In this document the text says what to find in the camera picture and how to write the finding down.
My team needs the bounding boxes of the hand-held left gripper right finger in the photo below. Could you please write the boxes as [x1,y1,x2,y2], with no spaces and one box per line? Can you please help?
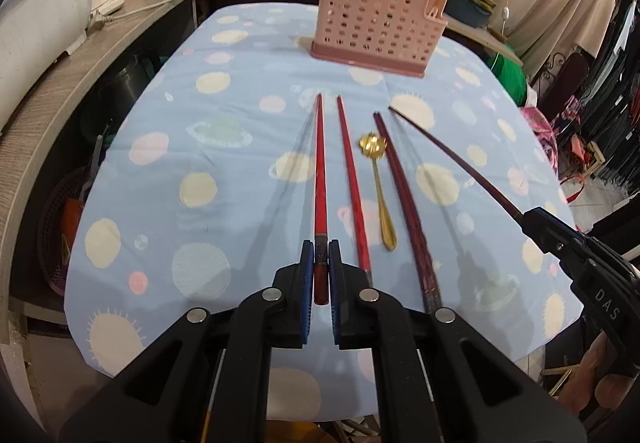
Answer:
[327,239,587,443]

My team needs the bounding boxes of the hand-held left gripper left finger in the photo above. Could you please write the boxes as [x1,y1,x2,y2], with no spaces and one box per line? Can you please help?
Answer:
[60,239,316,443]

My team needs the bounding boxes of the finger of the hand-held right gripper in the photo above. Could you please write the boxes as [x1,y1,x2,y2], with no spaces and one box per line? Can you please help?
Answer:
[525,228,587,280]
[521,206,586,245]

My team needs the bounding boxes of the pink perforated utensil holder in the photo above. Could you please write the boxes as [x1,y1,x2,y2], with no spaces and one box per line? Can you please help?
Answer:
[309,0,450,78]

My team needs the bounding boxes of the person's right hand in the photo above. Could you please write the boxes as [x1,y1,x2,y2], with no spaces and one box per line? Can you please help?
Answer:
[564,332,640,420]

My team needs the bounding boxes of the pink floral cloth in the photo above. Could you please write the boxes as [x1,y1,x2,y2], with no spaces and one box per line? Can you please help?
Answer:
[519,106,562,170]

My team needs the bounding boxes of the gold flower spoon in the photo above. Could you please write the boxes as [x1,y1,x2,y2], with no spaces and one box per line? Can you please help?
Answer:
[358,132,399,252]

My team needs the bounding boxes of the dark metal chair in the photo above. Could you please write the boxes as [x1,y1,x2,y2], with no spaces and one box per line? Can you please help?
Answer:
[536,50,592,125]

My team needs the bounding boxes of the yellow stool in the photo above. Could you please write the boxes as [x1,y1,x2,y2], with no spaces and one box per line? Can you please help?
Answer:
[199,418,353,443]

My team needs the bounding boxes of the green bag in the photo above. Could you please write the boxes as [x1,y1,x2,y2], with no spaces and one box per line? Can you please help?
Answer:
[491,54,532,107]

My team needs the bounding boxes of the red plastic basket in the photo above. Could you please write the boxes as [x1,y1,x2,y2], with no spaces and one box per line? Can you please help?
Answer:
[36,164,102,298]

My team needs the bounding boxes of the dark cooking pot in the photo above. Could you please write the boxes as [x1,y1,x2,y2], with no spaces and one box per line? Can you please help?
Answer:
[94,52,162,125]

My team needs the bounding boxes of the white power strip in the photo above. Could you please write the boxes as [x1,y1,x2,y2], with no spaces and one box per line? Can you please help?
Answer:
[89,0,125,27]

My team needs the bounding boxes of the white plastic tub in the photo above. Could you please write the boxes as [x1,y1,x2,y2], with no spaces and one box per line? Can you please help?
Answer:
[0,0,97,130]

